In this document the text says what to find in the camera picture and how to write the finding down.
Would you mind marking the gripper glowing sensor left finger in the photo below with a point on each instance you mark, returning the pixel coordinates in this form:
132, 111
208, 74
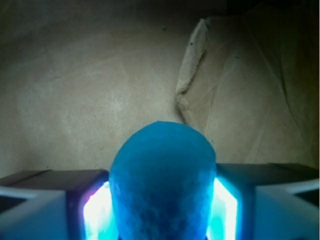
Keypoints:
57, 205

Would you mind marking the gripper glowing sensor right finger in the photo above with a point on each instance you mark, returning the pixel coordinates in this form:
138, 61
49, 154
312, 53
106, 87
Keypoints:
273, 201

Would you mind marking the blue textured ball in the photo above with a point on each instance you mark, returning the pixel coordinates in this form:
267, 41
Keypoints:
162, 183

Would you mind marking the brown paper bag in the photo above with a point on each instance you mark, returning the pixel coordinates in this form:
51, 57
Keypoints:
78, 77

